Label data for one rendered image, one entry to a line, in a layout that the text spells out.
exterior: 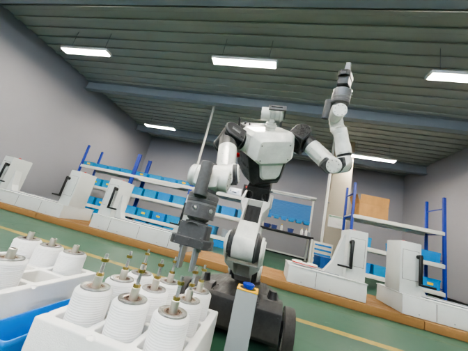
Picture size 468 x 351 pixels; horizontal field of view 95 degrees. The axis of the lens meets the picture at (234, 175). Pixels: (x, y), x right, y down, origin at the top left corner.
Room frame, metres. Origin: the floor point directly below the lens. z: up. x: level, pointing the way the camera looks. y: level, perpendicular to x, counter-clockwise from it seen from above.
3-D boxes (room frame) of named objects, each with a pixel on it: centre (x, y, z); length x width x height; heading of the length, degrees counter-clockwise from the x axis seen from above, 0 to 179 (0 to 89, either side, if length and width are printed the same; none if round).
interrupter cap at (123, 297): (0.65, 0.19, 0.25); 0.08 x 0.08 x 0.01
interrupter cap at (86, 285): (0.68, 0.30, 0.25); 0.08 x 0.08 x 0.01
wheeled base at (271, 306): (1.42, -0.20, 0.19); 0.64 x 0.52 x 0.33; 168
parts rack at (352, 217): (4.90, -3.78, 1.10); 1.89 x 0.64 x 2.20; 78
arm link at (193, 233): (0.63, 0.07, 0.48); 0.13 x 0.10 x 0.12; 74
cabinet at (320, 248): (5.85, -2.68, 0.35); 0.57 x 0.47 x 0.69; 168
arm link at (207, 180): (0.61, 0.06, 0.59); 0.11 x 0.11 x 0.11; 82
